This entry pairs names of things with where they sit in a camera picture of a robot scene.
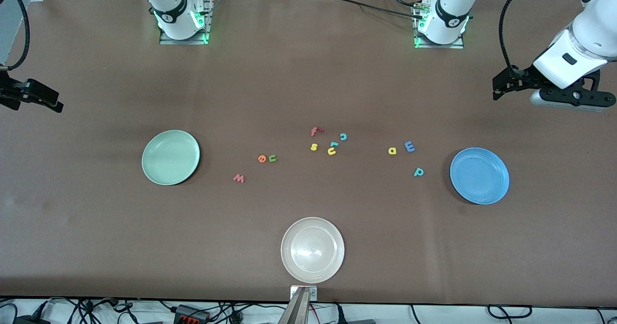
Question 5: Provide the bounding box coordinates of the light green plate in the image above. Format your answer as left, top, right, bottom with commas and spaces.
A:
142, 130, 201, 186

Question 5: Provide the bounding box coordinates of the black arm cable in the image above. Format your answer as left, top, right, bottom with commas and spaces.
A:
499, 0, 545, 81
0, 0, 30, 71

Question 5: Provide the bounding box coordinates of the beige white plate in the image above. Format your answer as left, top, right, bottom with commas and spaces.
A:
281, 217, 345, 284

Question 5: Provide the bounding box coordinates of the black orange connector block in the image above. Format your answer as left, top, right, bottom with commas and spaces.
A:
174, 305, 210, 323

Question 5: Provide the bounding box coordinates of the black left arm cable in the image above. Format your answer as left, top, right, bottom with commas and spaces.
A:
499, 0, 545, 81

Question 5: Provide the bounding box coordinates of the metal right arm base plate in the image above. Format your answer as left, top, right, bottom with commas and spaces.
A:
159, 0, 214, 45

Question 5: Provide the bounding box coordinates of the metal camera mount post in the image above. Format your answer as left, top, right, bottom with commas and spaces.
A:
279, 285, 318, 324

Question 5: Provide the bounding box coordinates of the black looped floor cable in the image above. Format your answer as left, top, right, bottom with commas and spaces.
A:
487, 305, 533, 321

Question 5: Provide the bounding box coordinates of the thick black braided cable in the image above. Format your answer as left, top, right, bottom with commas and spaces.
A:
313, 0, 425, 21

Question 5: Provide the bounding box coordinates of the blue plate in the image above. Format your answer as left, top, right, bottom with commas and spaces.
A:
450, 148, 510, 205

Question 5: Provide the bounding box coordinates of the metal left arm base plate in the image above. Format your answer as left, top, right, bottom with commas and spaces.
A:
414, 1, 465, 50

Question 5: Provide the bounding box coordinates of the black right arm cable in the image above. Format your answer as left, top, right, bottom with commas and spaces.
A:
0, 0, 30, 71

